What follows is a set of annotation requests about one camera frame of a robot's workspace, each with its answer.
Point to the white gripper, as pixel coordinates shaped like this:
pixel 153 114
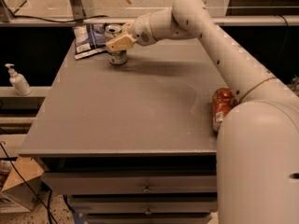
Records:
pixel 139 32

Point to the green white 7up can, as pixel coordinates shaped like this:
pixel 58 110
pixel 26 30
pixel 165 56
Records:
pixel 115 57

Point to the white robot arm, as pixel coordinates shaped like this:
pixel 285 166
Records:
pixel 258 141

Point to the blue chip bag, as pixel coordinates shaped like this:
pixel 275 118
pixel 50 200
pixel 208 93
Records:
pixel 89 40

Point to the orange soda can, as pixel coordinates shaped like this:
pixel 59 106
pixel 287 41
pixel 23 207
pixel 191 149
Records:
pixel 223 101

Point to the grey drawer cabinet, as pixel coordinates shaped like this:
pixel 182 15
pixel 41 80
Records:
pixel 152 114

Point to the white pump bottle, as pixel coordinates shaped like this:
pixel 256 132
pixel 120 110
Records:
pixel 18 81

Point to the top grey drawer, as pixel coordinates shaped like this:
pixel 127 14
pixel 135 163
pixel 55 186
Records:
pixel 125 182

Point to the grey drawer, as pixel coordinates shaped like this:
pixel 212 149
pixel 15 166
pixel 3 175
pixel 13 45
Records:
pixel 125 182
pixel 148 219
pixel 144 204

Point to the middle grey drawer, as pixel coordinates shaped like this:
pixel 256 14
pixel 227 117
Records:
pixel 144 204

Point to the cardboard box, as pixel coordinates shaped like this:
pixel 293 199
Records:
pixel 21 187

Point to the bottom grey drawer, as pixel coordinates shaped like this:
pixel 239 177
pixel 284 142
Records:
pixel 148 219

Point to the left metal bracket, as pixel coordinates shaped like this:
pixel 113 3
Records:
pixel 77 9

